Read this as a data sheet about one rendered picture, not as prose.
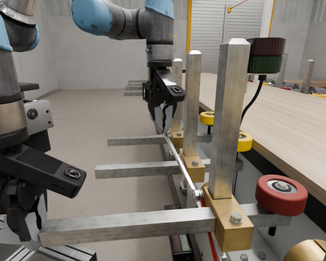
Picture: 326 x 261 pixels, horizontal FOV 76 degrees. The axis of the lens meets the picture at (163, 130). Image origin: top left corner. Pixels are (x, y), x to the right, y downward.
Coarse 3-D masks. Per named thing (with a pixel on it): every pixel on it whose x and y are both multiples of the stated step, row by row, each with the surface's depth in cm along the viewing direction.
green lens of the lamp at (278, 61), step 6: (252, 60) 32; (258, 60) 31; (264, 60) 31; (270, 60) 31; (276, 60) 31; (282, 60) 32; (252, 66) 32; (258, 66) 31; (264, 66) 31; (270, 66) 31; (276, 66) 31
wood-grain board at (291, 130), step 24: (264, 96) 126; (288, 96) 126; (312, 96) 126; (264, 120) 78; (288, 120) 78; (312, 120) 78; (264, 144) 56; (288, 144) 56; (312, 144) 56; (288, 168) 46; (312, 168) 44; (312, 192) 40
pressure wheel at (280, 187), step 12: (264, 180) 39; (276, 180) 39; (288, 180) 39; (264, 192) 36; (276, 192) 36; (288, 192) 36; (300, 192) 36; (264, 204) 36; (276, 204) 35; (288, 204) 34; (300, 204) 34
